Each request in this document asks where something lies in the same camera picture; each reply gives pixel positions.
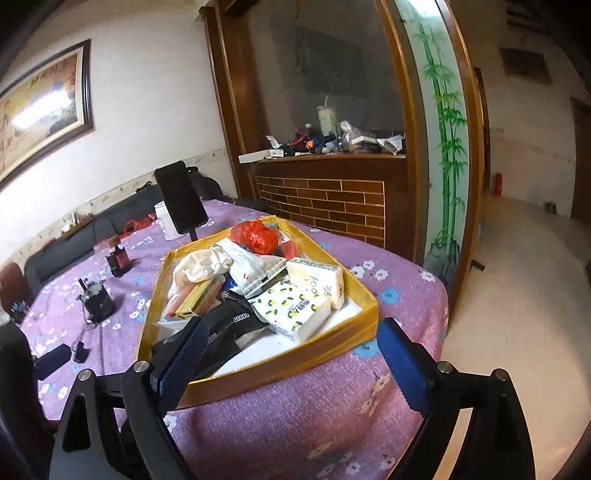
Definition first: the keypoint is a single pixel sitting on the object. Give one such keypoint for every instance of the yellow tray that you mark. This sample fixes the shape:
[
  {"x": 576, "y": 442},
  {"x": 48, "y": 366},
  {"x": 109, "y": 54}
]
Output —
[{"x": 323, "y": 353}]

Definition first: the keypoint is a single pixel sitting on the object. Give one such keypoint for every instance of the cream tissue pack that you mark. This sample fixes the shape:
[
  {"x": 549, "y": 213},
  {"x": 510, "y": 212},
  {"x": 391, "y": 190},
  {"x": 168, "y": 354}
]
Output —
[{"x": 318, "y": 281}]

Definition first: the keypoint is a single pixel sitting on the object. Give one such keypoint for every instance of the black foil bag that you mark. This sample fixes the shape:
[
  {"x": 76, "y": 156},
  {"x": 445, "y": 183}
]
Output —
[{"x": 226, "y": 327}]

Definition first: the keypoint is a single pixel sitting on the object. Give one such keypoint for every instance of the red fire extinguisher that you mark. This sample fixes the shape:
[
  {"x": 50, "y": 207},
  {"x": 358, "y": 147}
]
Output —
[{"x": 498, "y": 184}]

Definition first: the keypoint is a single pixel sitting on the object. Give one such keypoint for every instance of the plain brown door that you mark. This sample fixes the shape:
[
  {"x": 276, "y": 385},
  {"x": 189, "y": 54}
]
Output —
[{"x": 582, "y": 157}]

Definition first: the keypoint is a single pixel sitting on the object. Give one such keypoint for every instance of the white flat box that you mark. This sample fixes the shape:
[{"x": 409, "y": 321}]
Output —
[{"x": 261, "y": 155}]

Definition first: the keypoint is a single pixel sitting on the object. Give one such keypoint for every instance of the ceiling vent grille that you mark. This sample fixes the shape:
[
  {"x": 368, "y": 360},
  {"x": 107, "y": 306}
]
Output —
[{"x": 526, "y": 67}]

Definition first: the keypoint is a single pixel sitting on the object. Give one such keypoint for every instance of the black phone stand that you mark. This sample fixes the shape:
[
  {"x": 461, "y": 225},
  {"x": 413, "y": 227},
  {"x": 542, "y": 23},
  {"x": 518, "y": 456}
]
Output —
[{"x": 194, "y": 234}]

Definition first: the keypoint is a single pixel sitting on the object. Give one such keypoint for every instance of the purple floral tablecloth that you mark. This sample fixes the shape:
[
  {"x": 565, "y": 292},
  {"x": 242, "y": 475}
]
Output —
[{"x": 300, "y": 415}]

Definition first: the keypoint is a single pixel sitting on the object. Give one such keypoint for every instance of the black sofa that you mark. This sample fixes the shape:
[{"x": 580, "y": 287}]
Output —
[{"x": 69, "y": 249}]

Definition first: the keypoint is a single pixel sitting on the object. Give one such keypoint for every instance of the wooden glass partition cabinet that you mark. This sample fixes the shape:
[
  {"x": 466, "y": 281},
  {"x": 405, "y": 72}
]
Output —
[{"x": 323, "y": 203}]

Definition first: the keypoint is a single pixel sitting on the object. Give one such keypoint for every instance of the brown chair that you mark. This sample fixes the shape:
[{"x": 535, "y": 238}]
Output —
[{"x": 14, "y": 281}]

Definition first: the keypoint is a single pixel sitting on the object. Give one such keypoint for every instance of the small dark items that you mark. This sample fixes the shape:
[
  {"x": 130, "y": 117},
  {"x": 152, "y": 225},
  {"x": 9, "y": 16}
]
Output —
[{"x": 18, "y": 314}]

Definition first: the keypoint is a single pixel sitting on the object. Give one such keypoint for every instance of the red gift bag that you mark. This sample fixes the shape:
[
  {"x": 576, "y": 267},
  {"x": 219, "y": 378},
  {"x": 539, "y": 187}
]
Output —
[{"x": 138, "y": 227}]

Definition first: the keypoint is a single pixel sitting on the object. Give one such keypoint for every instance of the white cloth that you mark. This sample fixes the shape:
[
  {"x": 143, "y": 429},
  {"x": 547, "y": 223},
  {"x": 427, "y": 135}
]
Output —
[{"x": 198, "y": 270}]

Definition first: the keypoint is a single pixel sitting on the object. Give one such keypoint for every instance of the white plastic bottle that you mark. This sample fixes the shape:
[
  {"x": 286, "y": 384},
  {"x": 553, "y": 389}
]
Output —
[{"x": 326, "y": 120}]

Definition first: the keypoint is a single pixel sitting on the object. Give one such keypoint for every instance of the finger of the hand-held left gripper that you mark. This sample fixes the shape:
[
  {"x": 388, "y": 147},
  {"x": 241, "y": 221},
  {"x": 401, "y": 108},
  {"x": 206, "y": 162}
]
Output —
[
  {"x": 81, "y": 353},
  {"x": 51, "y": 362}
]

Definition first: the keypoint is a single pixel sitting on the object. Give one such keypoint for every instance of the dark ink bottle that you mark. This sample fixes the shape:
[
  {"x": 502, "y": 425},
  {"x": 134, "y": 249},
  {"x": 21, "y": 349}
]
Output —
[{"x": 119, "y": 261}]

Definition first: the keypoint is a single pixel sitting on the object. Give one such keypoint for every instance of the wooden tray with trinkets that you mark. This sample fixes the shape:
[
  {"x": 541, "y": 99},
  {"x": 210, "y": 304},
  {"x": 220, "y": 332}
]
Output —
[{"x": 76, "y": 226}]

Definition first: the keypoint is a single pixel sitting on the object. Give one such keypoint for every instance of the white plastic jar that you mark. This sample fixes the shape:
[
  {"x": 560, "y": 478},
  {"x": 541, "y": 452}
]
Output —
[{"x": 164, "y": 224}]

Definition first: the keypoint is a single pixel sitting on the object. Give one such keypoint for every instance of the black cylindrical motor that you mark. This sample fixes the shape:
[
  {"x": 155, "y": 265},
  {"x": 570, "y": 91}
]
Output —
[{"x": 99, "y": 304}]

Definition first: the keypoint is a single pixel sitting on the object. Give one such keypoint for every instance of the framed horse painting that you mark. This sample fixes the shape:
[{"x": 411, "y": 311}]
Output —
[{"x": 37, "y": 115}]

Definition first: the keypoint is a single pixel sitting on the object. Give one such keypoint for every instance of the black phone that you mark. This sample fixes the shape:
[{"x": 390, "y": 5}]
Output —
[{"x": 180, "y": 198}]

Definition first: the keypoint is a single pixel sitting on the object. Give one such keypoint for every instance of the bamboo painted glass panel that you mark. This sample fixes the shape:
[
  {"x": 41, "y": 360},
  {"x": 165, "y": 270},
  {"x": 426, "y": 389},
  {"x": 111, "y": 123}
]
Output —
[{"x": 443, "y": 115}]

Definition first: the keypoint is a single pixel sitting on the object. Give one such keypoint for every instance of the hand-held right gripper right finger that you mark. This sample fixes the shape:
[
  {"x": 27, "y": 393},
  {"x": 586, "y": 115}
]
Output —
[{"x": 401, "y": 364}]

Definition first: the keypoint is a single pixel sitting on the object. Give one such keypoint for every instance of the striped bag with red dot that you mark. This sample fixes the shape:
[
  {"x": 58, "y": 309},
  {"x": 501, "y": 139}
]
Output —
[{"x": 254, "y": 270}]

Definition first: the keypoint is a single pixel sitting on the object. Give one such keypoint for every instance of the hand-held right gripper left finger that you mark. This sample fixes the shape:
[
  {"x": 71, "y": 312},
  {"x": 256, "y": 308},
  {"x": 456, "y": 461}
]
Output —
[{"x": 178, "y": 364}]

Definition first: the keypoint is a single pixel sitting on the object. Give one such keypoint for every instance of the clear pack of coloured sheets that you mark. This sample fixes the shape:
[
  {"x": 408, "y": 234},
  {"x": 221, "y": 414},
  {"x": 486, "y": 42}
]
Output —
[{"x": 194, "y": 302}]

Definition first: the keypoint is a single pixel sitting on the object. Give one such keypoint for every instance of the pile of assorted clutter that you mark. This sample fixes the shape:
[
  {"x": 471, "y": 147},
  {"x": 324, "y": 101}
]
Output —
[{"x": 360, "y": 141}]

